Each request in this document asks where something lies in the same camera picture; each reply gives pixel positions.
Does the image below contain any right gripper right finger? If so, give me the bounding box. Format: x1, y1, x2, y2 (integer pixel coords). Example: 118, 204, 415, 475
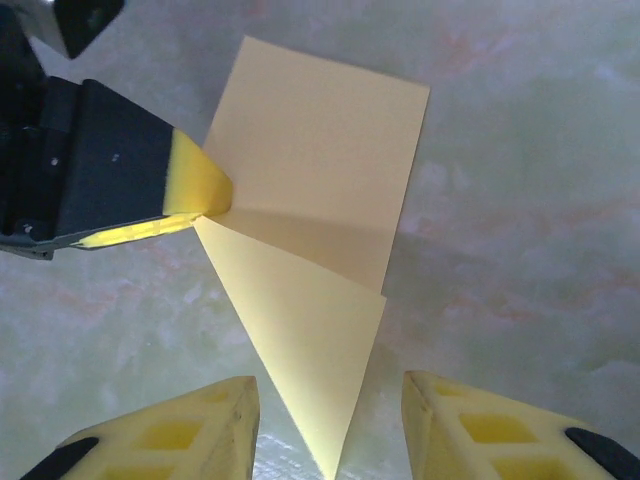
402, 369, 640, 480

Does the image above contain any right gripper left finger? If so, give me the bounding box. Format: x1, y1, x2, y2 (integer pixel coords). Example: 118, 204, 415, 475
19, 375, 261, 480

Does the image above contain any yellow paper sheet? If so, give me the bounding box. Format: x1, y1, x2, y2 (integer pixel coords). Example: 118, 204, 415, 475
192, 34, 431, 480

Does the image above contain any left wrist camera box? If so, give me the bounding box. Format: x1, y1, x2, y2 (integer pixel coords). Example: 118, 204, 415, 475
14, 0, 126, 60

